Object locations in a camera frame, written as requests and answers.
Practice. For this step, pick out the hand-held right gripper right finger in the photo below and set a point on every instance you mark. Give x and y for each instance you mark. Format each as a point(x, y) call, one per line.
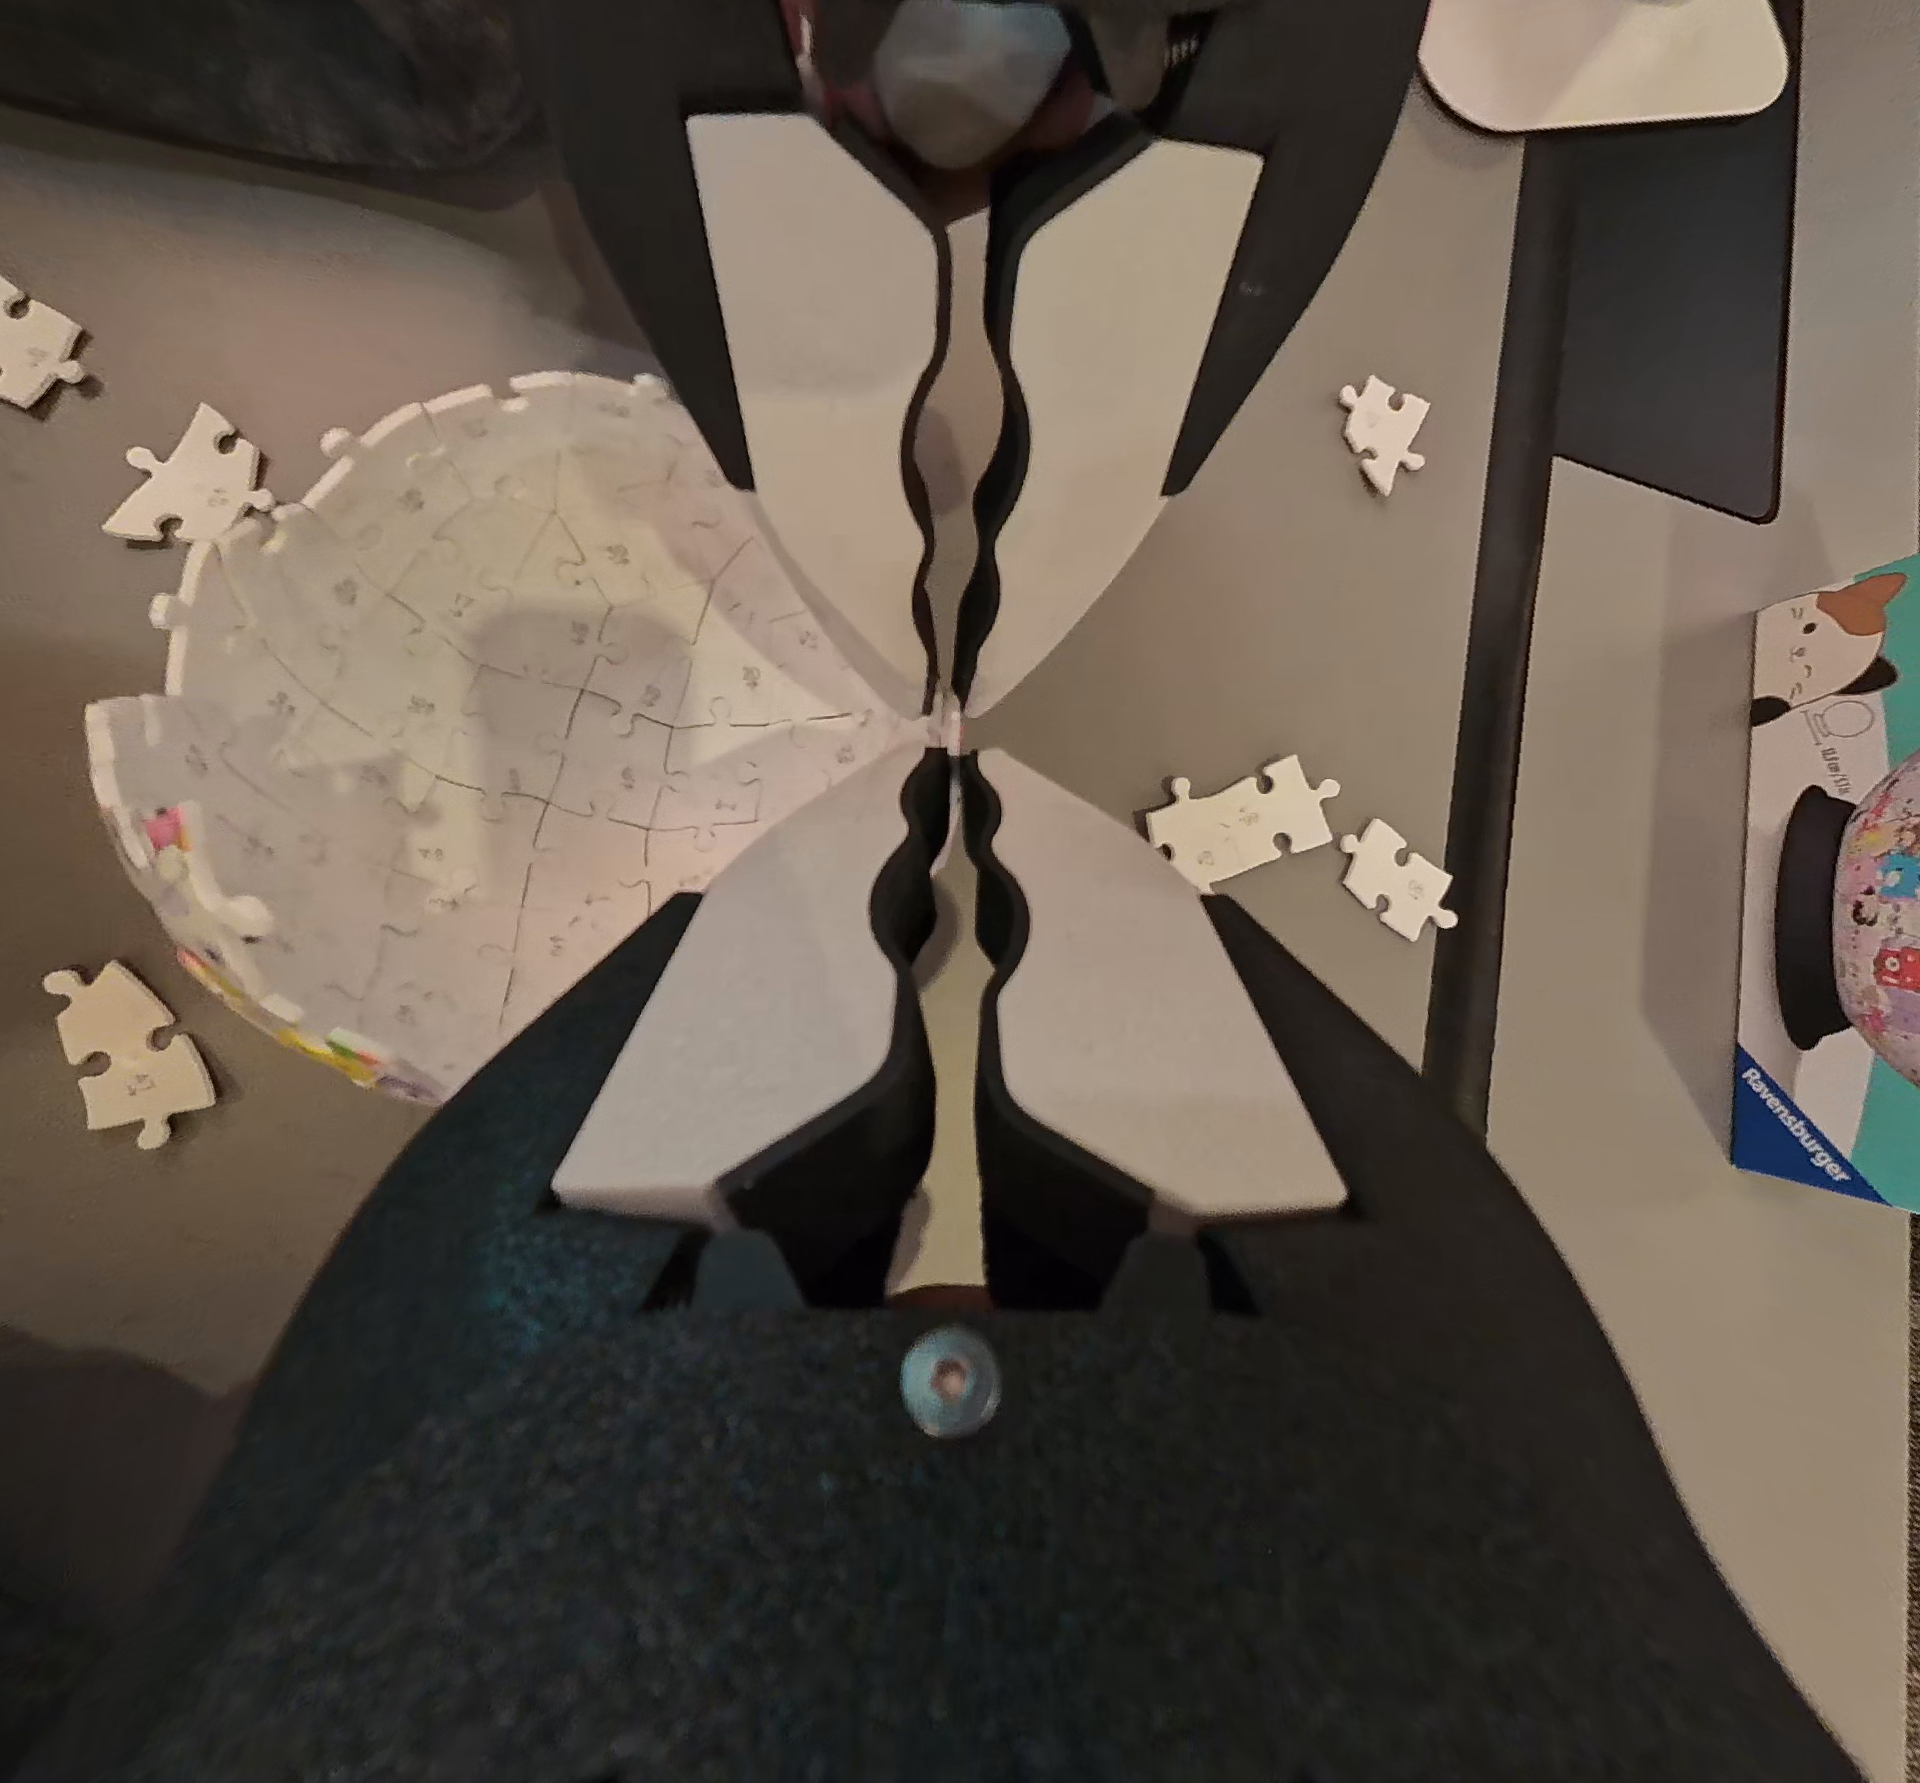
point(1154, 1035)

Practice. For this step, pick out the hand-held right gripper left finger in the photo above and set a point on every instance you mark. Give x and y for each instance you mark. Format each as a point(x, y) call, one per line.
point(750, 1035)

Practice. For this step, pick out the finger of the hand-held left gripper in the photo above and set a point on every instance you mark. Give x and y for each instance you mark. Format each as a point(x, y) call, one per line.
point(1124, 359)
point(811, 389)

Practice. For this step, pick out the partly built puzzle ball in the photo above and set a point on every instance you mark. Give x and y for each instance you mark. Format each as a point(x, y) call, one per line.
point(450, 705)

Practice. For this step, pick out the joined white puzzle pieces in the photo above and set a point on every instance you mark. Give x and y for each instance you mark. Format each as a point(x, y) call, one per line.
point(1244, 817)

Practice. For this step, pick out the white puzzle piece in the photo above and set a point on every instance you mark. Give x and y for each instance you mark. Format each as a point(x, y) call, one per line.
point(128, 1057)
point(194, 479)
point(1399, 885)
point(1382, 431)
point(32, 351)

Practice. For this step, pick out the colourful puzzle box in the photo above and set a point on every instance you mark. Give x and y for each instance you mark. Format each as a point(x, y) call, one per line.
point(1844, 915)

